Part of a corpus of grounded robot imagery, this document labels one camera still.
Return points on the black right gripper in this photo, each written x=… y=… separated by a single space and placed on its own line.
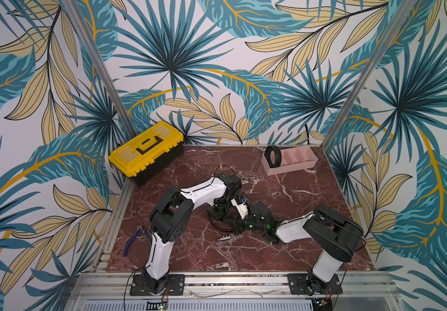
x=258 y=217

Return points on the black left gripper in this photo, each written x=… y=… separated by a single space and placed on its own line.
x=215 y=214

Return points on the long black leather belt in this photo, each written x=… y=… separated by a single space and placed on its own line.
x=229 y=222

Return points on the black belt with buckle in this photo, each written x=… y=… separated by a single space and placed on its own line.
x=273 y=156

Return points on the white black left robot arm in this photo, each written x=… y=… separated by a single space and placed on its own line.
x=170 y=217

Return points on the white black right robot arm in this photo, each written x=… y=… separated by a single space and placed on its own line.
x=338 y=236

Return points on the pink plastic divided organizer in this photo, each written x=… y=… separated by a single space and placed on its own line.
x=293 y=159

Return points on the yellow black toolbox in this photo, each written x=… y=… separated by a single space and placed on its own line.
x=149 y=153

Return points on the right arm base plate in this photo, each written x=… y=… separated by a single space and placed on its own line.
x=308 y=284

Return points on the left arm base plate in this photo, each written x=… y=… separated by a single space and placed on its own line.
x=144 y=285

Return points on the left corner aluminium post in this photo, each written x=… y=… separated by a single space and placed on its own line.
x=78 y=21

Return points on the corner aluminium post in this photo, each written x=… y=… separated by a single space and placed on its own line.
x=78 y=21
x=386 y=40

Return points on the aluminium front rail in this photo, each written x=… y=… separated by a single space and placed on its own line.
x=235 y=291

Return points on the right corner aluminium post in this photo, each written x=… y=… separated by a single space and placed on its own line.
x=386 y=40

